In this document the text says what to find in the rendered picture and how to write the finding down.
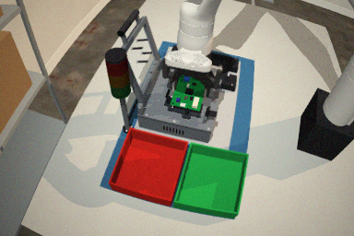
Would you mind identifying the red bin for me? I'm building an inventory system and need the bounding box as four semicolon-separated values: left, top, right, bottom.
108;127;188;207

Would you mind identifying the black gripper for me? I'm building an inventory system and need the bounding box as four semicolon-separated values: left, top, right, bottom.
162;55;223;99

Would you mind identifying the green circuit board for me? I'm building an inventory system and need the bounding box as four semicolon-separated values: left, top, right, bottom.
170;75;205;112

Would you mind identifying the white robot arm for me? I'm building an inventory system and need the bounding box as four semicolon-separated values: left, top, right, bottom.
165;0;354;126

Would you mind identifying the green bin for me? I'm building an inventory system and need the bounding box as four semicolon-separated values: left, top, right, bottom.
173;142;249;218

